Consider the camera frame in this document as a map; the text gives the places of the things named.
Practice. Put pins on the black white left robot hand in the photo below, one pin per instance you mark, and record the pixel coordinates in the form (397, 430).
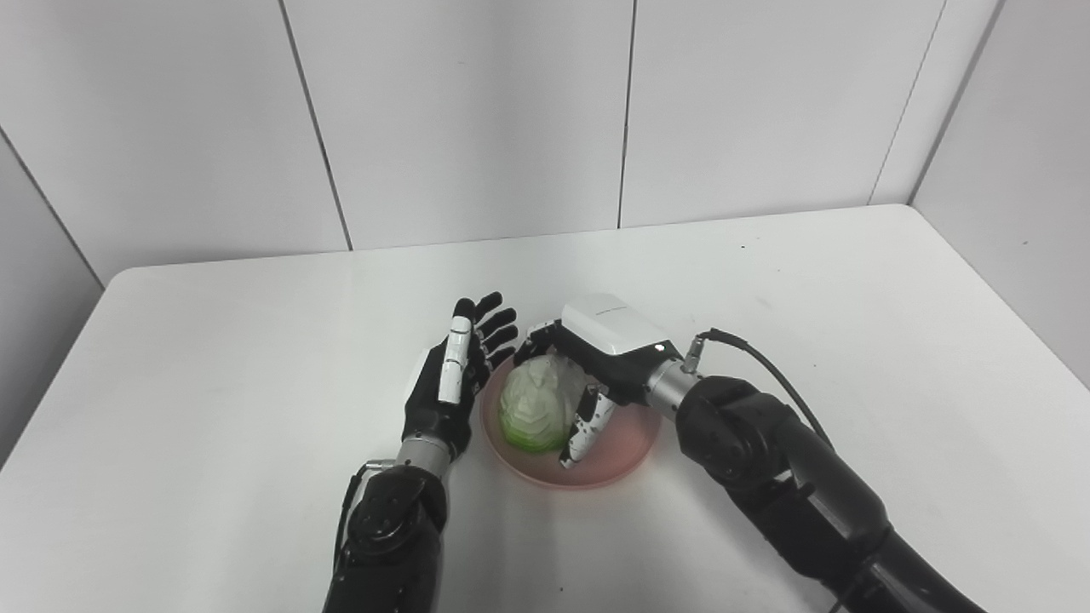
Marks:
(438, 409)

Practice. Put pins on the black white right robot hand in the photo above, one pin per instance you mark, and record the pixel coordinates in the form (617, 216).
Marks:
(613, 340)

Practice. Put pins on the green white cabbage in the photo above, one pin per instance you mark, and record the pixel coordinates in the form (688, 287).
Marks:
(535, 404)

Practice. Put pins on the pink round plate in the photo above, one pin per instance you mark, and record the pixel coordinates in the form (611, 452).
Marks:
(626, 438)

